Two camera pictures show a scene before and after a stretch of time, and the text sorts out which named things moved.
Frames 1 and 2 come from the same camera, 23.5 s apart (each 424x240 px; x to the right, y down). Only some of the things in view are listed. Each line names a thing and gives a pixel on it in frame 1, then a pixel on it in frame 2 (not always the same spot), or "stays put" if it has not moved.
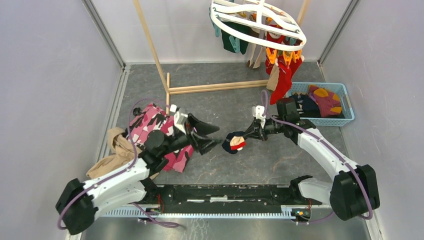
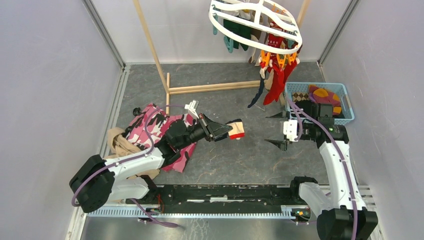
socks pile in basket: [319, 103] stays put
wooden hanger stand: [170, 90] stays put
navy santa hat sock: [235, 141] → [262, 73]
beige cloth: [122, 154] stays put
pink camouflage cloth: [150, 117] stays put
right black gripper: [259, 133] → [281, 145]
